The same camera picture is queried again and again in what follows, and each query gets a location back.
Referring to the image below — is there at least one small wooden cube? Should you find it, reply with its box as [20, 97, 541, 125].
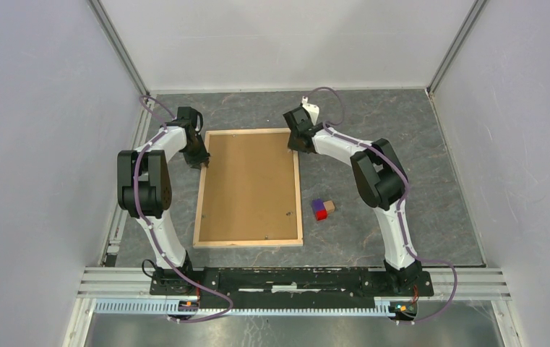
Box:
[323, 200, 336, 214]

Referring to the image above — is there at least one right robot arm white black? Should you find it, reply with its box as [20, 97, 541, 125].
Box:
[283, 104, 422, 295]

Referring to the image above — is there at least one light wooden picture frame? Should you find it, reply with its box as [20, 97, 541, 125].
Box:
[192, 127, 304, 249]

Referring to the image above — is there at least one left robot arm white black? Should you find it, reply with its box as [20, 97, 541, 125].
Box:
[116, 106, 210, 295]

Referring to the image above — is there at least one brown cardboard backing board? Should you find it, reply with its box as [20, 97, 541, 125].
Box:
[197, 132, 299, 242]

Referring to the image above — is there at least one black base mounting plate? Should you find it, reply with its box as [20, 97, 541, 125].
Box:
[150, 267, 434, 309]

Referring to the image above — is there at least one red and purple block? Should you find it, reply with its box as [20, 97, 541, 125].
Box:
[311, 199, 328, 221]

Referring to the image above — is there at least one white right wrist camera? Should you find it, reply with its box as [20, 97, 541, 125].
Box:
[301, 96, 319, 125]

